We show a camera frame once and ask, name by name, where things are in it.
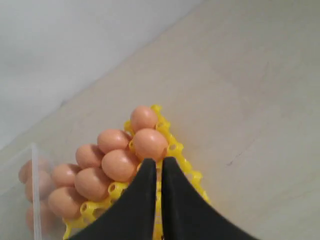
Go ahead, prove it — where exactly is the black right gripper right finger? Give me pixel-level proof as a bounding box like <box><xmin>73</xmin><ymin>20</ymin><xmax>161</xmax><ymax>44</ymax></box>
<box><xmin>161</xmin><ymin>157</ymin><xmax>253</xmax><ymax>240</ymax></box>

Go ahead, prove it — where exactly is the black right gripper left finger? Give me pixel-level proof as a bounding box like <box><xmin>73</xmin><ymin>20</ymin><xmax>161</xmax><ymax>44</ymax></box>
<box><xmin>70</xmin><ymin>158</ymin><xmax>157</xmax><ymax>240</ymax></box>

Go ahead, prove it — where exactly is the yellow plastic egg tray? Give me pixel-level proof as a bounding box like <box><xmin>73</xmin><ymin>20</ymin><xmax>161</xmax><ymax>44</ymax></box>
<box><xmin>62</xmin><ymin>104</ymin><xmax>210</xmax><ymax>240</ymax></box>

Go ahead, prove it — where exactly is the brown egg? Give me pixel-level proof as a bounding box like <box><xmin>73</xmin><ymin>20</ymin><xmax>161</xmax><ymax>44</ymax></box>
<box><xmin>75</xmin><ymin>143</ymin><xmax>104</xmax><ymax>169</ymax></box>
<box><xmin>48</xmin><ymin>186</ymin><xmax>87</xmax><ymax>220</ymax></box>
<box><xmin>101</xmin><ymin>149</ymin><xmax>140</xmax><ymax>183</ymax></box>
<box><xmin>18</xmin><ymin>159</ymin><xmax>50</xmax><ymax>184</ymax></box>
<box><xmin>74</xmin><ymin>167</ymin><xmax>111</xmax><ymax>202</ymax></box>
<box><xmin>25</xmin><ymin>170</ymin><xmax>53</xmax><ymax>203</ymax></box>
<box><xmin>51</xmin><ymin>163</ymin><xmax>82</xmax><ymax>188</ymax></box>
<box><xmin>130</xmin><ymin>105</ymin><xmax>158</xmax><ymax>132</ymax></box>
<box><xmin>132</xmin><ymin>128</ymin><xmax>169</xmax><ymax>162</ymax></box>
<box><xmin>97</xmin><ymin>128</ymin><xmax>131</xmax><ymax>154</ymax></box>
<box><xmin>25</xmin><ymin>201</ymin><xmax>61</xmax><ymax>238</ymax></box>

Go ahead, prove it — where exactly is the clear plastic container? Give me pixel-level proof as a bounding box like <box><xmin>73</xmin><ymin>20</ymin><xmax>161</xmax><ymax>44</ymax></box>
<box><xmin>0</xmin><ymin>143</ymin><xmax>65</xmax><ymax>240</ymax></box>

